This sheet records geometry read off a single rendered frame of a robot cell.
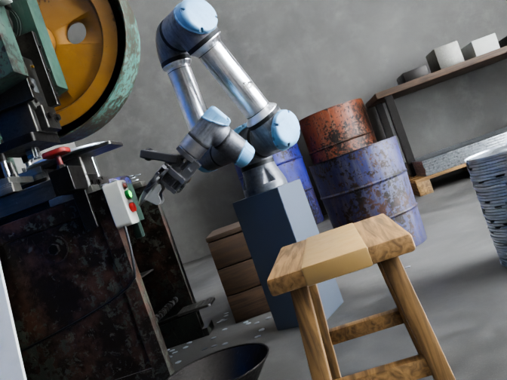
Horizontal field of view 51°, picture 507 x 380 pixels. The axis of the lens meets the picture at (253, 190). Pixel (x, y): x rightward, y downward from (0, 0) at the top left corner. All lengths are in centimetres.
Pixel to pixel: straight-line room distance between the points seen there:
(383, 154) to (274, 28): 309
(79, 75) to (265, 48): 308
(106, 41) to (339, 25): 328
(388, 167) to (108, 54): 125
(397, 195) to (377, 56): 299
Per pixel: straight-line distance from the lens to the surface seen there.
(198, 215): 520
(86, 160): 193
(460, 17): 545
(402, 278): 90
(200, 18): 161
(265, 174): 175
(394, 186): 237
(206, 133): 154
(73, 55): 239
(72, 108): 233
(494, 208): 170
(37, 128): 193
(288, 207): 172
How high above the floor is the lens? 48
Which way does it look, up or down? level
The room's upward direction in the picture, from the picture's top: 20 degrees counter-clockwise
